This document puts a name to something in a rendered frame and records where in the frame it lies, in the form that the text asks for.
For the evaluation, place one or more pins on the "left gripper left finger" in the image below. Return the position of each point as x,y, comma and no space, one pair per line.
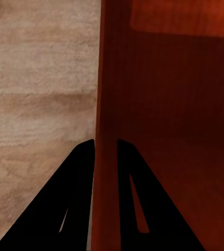
57,219

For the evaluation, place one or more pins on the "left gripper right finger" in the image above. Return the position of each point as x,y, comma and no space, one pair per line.
168,229

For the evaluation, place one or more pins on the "storage box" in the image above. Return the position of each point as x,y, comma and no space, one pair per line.
161,88

